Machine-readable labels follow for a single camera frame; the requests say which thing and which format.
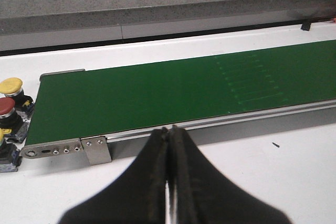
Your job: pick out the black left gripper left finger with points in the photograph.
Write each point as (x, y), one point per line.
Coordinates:
(136, 196)

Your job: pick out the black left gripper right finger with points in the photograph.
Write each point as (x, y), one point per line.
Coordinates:
(205, 195)

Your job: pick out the green conveyor belt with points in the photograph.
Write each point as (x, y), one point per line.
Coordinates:
(88, 103)

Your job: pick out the small black sensor block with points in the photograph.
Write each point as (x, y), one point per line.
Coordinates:
(306, 26)

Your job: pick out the grey stone counter slab left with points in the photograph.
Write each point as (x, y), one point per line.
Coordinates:
(131, 6)

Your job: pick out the aluminium conveyor side rail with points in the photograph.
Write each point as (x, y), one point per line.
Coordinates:
(223, 120)

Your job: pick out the metal conveyor end bracket left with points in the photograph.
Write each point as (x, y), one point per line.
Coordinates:
(95, 148)

